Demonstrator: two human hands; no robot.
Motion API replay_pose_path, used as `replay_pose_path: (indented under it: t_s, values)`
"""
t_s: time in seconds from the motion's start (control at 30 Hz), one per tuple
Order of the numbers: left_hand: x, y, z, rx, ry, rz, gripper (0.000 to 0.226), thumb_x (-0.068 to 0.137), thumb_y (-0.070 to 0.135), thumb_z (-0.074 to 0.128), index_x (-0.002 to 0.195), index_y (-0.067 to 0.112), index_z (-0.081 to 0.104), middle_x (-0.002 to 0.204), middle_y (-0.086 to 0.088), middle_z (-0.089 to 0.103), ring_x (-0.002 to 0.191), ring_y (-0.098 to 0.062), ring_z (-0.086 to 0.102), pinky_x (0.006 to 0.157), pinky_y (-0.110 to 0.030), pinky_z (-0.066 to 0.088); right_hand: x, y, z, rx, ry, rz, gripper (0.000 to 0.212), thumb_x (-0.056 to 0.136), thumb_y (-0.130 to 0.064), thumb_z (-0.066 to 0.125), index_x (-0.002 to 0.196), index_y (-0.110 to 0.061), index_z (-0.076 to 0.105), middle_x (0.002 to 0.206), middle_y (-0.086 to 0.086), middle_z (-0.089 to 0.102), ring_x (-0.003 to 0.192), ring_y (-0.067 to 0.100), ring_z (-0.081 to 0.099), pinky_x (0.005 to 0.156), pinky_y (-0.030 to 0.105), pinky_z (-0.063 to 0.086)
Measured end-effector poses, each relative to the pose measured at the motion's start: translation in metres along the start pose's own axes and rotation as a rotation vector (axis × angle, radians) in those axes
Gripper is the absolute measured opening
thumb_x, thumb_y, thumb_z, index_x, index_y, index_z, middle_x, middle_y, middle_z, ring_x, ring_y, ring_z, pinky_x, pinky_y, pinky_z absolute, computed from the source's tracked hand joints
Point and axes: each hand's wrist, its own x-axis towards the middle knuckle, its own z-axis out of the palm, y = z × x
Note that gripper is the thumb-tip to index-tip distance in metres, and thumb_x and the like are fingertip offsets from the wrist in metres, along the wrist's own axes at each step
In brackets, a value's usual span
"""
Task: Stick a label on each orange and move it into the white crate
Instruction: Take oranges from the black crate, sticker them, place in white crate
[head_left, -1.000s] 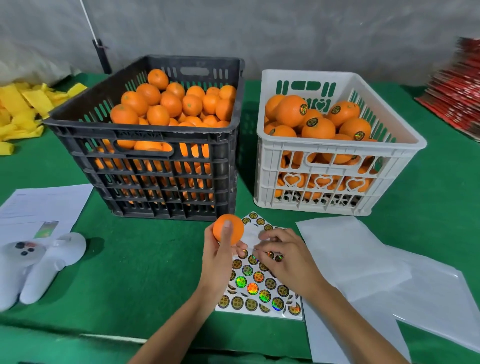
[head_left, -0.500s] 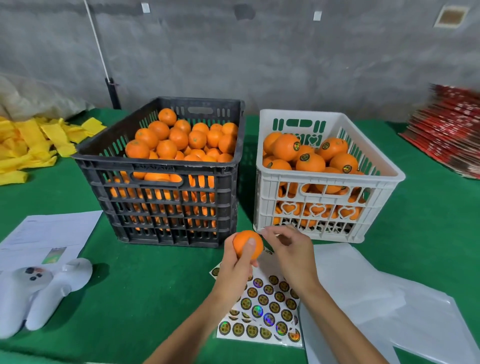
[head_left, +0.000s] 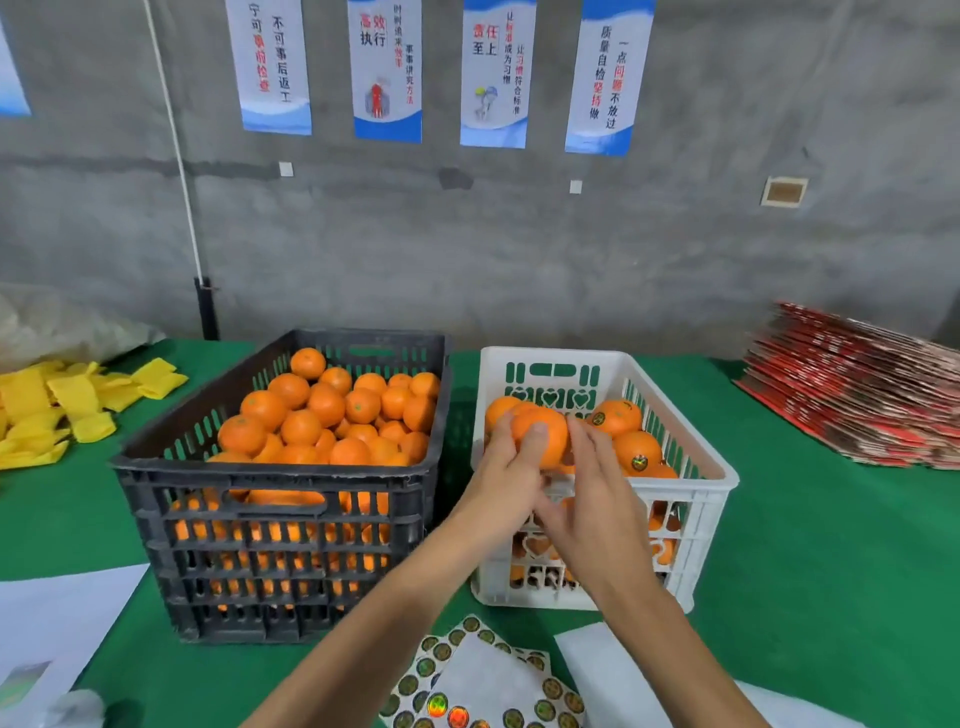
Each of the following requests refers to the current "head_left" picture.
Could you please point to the person's right hand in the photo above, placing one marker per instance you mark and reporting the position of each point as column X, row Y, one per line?
column 612, row 533

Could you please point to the person's left hand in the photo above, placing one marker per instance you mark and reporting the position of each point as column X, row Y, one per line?
column 503, row 495

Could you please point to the single orange fruit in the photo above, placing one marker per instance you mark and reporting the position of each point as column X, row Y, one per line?
column 543, row 432

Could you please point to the heap of labelled oranges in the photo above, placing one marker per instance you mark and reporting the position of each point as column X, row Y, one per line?
column 638, row 447

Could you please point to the white plastic crate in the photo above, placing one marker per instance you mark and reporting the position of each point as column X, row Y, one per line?
column 705, row 488

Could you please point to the holographic sticker sheet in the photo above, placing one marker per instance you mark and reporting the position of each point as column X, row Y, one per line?
column 473, row 683

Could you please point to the pile of oranges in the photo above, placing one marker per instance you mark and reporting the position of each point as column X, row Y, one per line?
column 323, row 405

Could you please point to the black plastic crate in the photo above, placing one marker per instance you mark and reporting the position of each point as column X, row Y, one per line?
column 150, row 488

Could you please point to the person's left forearm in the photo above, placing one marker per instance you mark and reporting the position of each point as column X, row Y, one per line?
column 368, row 638

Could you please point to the person's right forearm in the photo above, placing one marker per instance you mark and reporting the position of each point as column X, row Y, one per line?
column 683, row 660

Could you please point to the white backing sheet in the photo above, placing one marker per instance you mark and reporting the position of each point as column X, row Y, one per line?
column 615, row 683

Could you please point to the green felt table cover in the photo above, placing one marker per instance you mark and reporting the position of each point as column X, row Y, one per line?
column 855, row 585

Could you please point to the stack of red cardboard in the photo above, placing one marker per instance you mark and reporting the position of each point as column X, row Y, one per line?
column 863, row 383

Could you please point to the white printed paper sheet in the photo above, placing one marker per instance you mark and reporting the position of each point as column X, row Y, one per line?
column 60, row 630

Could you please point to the pile of yellow bags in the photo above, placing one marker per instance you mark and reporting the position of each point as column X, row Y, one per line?
column 45, row 413

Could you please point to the white pole with black base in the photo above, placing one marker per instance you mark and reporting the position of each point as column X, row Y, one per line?
column 177, row 150

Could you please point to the beige woven sack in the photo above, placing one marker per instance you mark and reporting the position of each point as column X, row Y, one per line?
column 60, row 323

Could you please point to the white handheld controller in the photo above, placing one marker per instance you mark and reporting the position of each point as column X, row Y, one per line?
column 72, row 711

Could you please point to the white notice with blue border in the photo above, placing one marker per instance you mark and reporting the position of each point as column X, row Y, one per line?
column 12, row 75

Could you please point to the beige wall plate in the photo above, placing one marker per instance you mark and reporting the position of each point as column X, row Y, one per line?
column 785, row 191

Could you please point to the blue white wall poster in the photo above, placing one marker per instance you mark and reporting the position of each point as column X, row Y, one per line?
column 386, row 72
column 609, row 78
column 270, row 68
column 498, row 75

